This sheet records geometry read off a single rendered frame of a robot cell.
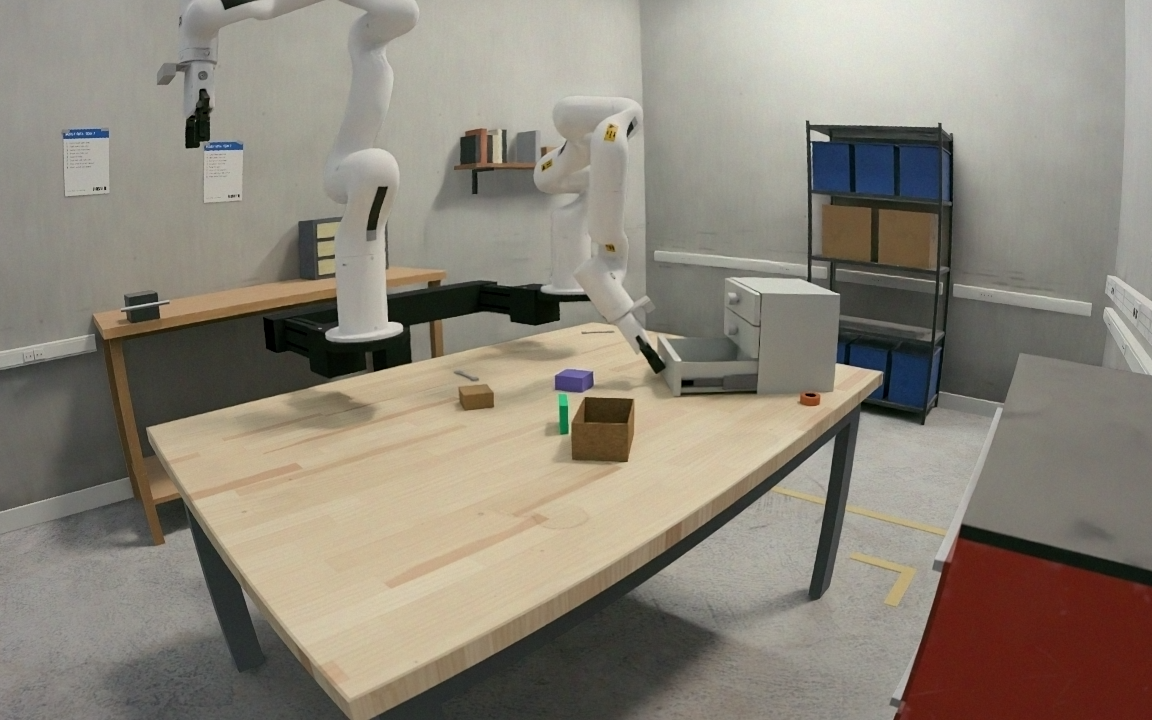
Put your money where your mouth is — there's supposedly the brown cube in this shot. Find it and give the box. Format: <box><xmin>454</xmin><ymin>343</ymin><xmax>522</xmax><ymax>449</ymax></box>
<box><xmin>458</xmin><ymin>384</ymin><xmax>494</xmax><ymax>411</ymax></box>

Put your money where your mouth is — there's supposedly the brown open-top box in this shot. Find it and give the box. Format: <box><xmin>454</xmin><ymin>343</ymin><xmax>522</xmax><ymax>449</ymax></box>
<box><xmin>571</xmin><ymin>397</ymin><xmax>635</xmax><ymax>462</ymax></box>

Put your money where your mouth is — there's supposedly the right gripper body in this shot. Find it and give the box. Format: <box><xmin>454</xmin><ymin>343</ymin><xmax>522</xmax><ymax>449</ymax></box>
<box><xmin>180</xmin><ymin>63</ymin><xmax>217</xmax><ymax>119</ymax></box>

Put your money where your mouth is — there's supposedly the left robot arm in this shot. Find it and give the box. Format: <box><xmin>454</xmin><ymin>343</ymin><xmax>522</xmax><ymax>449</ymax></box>
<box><xmin>535</xmin><ymin>96</ymin><xmax>655</xmax><ymax>323</ymax></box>

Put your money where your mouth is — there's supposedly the purple block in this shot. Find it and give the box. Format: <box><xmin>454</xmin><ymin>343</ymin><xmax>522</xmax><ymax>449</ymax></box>
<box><xmin>555</xmin><ymin>369</ymin><xmax>594</xmax><ymax>393</ymax></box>

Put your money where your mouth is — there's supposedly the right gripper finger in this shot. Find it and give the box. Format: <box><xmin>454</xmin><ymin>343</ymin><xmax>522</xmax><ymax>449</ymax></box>
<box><xmin>185</xmin><ymin>115</ymin><xmax>200</xmax><ymax>149</ymax></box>
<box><xmin>195</xmin><ymin>89</ymin><xmax>210</xmax><ymax>142</ymax></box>

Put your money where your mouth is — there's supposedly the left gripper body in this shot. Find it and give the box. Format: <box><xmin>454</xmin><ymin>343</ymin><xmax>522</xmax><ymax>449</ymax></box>
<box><xmin>611</xmin><ymin>310</ymin><xmax>652</xmax><ymax>355</ymax></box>

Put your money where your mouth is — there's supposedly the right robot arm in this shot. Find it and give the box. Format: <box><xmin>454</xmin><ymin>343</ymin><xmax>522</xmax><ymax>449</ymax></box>
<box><xmin>157</xmin><ymin>0</ymin><xmax>419</xmax><ymax>343</ymax></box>

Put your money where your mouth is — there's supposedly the green rectangular block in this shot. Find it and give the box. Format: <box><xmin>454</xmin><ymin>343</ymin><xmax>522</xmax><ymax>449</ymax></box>
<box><xmin>558</xmin><ymin>394</ymin><xmax>569</xmax><ymax>435</ymax></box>

